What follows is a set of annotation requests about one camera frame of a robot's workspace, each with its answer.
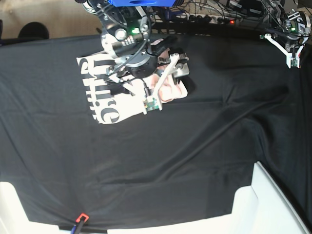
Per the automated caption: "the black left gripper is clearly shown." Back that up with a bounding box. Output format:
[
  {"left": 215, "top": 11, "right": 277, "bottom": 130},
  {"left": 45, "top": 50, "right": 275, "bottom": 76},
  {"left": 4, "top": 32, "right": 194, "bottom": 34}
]
[{"left": 259, "top": 12, "right": 311, "bottom": 69}]

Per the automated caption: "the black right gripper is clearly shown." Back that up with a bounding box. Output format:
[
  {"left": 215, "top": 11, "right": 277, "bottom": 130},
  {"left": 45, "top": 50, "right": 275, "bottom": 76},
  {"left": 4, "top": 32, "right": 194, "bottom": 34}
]
[{"left": 104, "top": 36, "right": 191, "bottom": 115}]

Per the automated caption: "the pink T-shirt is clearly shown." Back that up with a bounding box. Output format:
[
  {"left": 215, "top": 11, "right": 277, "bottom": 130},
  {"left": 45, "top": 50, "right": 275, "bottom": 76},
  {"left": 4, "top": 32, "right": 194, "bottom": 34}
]
[{"left": 77, "top": 53, "right": 188, "bottom": 124}]

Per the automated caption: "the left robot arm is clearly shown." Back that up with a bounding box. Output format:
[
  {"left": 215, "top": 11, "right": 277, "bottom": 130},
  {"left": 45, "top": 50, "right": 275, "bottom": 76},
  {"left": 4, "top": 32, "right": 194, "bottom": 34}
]
[{"left": 260, "top": 0, "right": 312, "bottom": 69}]

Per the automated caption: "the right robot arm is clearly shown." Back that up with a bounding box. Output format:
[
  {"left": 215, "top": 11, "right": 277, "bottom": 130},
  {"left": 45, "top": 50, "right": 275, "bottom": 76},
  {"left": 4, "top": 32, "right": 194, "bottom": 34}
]
[{"left": 80, "top": 0, "right": 189, "bottom": 114}]

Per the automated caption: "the black table cloth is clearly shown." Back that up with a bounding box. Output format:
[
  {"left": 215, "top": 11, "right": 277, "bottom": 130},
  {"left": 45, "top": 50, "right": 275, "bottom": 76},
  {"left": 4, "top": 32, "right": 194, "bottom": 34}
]
[{"left": 0, "top": 36, "right": 312, "bottom": 231}]

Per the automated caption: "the blue box with hole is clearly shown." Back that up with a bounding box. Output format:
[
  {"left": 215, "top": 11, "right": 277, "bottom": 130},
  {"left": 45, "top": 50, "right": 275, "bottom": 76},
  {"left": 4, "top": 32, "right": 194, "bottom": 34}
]
[{"left": 108, "top": 0, "right": 176, "bottom": 7}]

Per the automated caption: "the white bin right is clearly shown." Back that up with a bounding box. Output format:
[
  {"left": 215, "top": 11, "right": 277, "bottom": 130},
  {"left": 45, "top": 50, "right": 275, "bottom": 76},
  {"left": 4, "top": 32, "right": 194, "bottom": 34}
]
[{"left": 229, "top": 161, "right": 312, "bottom": 234}]

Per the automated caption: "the white bin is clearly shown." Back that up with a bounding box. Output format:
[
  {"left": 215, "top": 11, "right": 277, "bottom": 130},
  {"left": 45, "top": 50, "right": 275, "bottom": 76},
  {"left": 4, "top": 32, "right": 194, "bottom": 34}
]
[
  {"left": 0, "top": 182, "right": 60, "bottom": 234},
  {"left": 229, "top": 161, "right": 312, "bottom": 234}
]

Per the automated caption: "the orange blue clamp bottom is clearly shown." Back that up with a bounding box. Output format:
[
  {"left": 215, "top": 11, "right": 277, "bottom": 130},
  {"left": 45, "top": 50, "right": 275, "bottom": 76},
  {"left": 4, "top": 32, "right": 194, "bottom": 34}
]
[{"left": 70, "top": 213, "right": 89, "bottom": 234}]

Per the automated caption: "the white bin left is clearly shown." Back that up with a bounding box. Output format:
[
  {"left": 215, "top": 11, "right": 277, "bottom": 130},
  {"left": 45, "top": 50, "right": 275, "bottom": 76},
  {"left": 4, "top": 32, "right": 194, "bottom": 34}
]
[{"left": 0, "top": 182, "right": 60, "bottom": 234}]

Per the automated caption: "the black power strip with cables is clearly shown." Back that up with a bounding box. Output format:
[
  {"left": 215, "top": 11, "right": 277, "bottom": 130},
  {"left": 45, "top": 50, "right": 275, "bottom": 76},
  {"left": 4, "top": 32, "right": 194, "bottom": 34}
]
[{"left": 149, "top": 8, "right": 236, "bottom": 27}]

